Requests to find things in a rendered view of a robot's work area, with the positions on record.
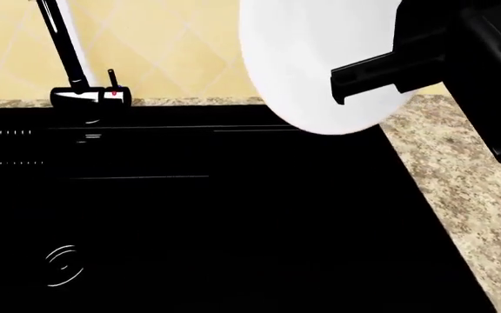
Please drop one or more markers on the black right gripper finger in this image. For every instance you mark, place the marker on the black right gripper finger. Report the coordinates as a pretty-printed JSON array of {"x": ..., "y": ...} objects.
[{"x": 376, "y": 76}]

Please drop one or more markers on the white round plate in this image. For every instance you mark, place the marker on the white round plate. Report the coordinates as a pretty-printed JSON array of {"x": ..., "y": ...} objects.
[{"x": 302, "y": 58}]

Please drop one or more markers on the black kitchen sink basin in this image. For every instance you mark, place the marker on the black kitchen sink basin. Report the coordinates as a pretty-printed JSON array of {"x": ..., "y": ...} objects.
[{"x": 198, "y": 212}]

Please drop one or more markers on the black glossy sink faucet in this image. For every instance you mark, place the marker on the black glossy sink faucet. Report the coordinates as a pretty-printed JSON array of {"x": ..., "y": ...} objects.
[{"x": 76, "y": 71}]

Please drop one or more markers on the round sink drain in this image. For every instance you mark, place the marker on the round sink drain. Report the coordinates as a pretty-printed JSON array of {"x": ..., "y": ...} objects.
[{"x": 64, "y": 265}]

